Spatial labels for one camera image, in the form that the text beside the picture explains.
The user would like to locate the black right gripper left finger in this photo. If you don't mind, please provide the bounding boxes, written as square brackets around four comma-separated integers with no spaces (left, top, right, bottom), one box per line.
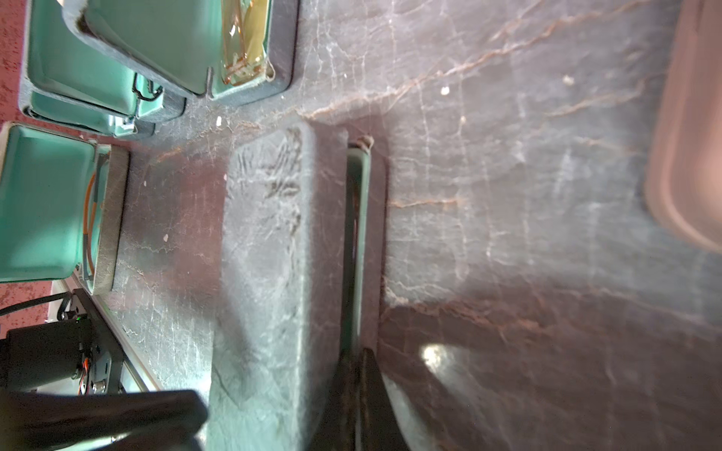
[1,390,208,450]

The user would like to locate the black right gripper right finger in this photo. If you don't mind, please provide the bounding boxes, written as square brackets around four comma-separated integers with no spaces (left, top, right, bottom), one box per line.
[308,348,410,451]

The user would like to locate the grey case blue glasses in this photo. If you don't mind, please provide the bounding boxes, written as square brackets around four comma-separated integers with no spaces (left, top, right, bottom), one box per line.
[206,121,385,450]

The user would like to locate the pink glasses case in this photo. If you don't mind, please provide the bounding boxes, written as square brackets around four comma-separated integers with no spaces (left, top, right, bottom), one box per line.
[644,1,721,253]

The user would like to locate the green case black glasses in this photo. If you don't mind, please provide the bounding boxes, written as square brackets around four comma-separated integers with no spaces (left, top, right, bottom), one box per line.
[18,1,185,139]

